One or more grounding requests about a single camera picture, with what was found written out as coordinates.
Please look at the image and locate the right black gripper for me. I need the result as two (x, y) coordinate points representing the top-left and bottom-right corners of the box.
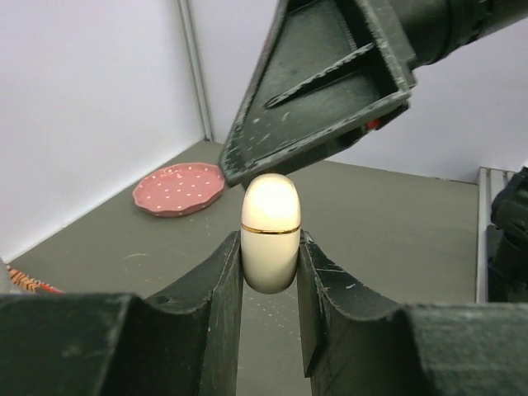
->
(362, 0), (528, 129)

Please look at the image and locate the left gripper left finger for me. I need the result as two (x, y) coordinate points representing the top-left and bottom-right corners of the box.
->
(1, 232), (243, 395)

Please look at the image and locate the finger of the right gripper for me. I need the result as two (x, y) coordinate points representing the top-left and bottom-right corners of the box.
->
(219, 1), (413, 186)

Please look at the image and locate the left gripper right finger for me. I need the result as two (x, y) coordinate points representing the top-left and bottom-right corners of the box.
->
(297, 233), (527, 395)

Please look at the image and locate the beige earbud case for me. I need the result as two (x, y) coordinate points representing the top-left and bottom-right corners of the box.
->
(241, 173), (302, 295)

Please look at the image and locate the pink dotted plate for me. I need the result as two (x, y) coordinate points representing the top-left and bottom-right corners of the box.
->
(132, 163), (225, 217)

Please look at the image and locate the patterned orange placemat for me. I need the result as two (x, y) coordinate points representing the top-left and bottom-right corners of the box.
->
(1, 261), (63, 294)

